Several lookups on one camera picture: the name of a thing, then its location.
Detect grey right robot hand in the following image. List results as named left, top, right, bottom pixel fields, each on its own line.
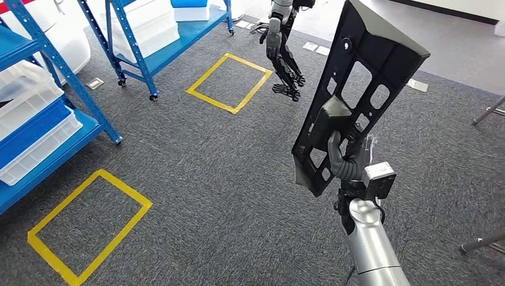
left=326, top=130, right=375, bottom=183

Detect long black plastic car part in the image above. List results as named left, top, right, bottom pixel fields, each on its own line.
left=291, top=0, right=432, bottom=198

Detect blue metal shelf rack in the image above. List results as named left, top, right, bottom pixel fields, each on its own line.
left=77, top=0, right=236, bottom=102
left=0, top=0, right=123, bottom=217

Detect yellow tape floor square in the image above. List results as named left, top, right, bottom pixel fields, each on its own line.
left=26, top=168, right=154, bottom=286
left=185, top=52, right=274, bottom=116

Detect stacked white plastic crates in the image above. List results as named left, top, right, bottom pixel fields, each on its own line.
left=98, top=0, right=181, bottom=64

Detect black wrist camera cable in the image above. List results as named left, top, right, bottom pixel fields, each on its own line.
left=333, top=189, right=386, bottom=235

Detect black dangling cable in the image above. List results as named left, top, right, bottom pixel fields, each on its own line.
left=342, top=266, right=357, bottom=286

